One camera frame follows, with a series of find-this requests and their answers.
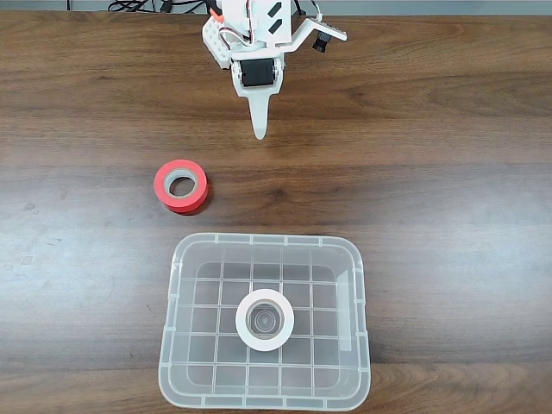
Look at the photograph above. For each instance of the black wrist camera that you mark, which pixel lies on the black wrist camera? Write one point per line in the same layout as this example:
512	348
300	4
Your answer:
320	42

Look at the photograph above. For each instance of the clear plastic storage box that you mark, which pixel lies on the clear plastic storage box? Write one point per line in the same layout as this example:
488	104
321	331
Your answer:
198	388

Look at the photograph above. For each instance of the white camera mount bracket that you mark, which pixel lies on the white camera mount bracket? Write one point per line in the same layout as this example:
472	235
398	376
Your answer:
302	36

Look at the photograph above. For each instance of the orange clip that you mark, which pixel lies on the orange clip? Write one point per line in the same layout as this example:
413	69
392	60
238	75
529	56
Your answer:
217	17

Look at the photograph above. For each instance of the red tape roll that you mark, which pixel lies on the red tape roll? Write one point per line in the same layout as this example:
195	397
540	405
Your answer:
164	190

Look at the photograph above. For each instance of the white tape roll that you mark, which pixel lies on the white tape roll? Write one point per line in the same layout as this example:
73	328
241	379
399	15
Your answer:
241	321

